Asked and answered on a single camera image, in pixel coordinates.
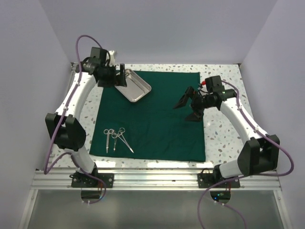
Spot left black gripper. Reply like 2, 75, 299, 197
98, 64, 126, 88

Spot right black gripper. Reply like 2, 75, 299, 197
173, 86, 215, 123

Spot stainless steel instrument tray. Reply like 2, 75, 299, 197
115, 69, 152, 103

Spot dark green surgical cloth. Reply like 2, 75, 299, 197
90, 72, 206, 162

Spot steel surgical scissors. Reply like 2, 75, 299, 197
103, 129, 114, 153

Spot long steel curved forceps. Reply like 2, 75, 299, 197
117, 127, 134, 153

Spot small steel hemostat clamp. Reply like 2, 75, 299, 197
112, 133, 117, 151

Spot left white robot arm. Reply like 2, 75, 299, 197
45, 47, 127, 187

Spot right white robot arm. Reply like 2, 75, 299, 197
174, 75, 280, 187

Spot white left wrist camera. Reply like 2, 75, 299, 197
106, 50, 117, 67

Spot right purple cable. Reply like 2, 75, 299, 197
199, 80, 294, 229

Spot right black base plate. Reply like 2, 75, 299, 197
197, 168, 241, 189

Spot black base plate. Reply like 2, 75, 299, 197
197, 168, 241, 189
69, 172, 114, 188

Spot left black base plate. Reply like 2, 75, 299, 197
69, 172, 114, 188

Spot aluminium rail frame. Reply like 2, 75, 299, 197
18, 62, 291, 229

